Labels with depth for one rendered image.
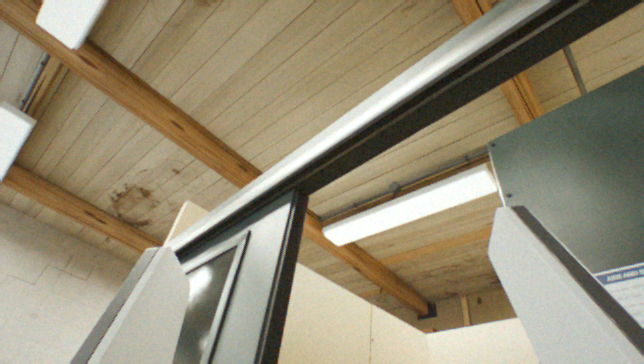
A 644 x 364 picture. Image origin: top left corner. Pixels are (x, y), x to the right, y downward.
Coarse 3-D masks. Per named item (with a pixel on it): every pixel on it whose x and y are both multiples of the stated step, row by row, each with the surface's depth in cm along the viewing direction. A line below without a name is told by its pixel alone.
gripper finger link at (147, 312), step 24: (144, 264) 10; (168, 264) 10; (120, 288) 9; (144, 288) 9; (168, 288) 10; (120, 312) 8; (144, 312) 9; (168, 312) 10; (96, 336) 8; (120, 336) 8; (144, 336) 9; (168, 336) 10; (72, 360) 7; (96, 360) 7; (120, 360) 8; (144, 360) 9; (168, 360) 10
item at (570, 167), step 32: (608, 96) 80; (640, 96) 74; (544, 128) 88; (576, 128) 81; (608, 128) 76; (640, 128) 71; (512, 160) 90; (544, 160) 83; (576, 160) 77; (608, 160) 72; (640, 160) 67; (512, 192) 85; (544, 192) 79; (576, 192) 73; (608, 192) 69; (640, 192) 65; (544, 224) 75; (576, 224) 70; (608, 224) 66; (640, 224) 62; (576, 256) 67; (608, 256) 63; (640, 256) 59
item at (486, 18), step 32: (512, 0) 46; (608, 0) 36; (640, 0) 35; (544, 32) 39; (576, 32) 38; (416, 64) 56; (512, 64) 42; (448, 96) 46; (480, 96) 46; (416, 128) 51; (288, 160) 74; (352, 160) 58
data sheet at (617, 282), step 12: (636, 264) 59; (600, 276) 62; (612, 276) 61; (624, 276) 59; (636, 276) 58; (612, 288) 60; (624, 288) 59; (636, 288) 57; (624, 300) 58; (636, 300) 56; (636, 312) 56
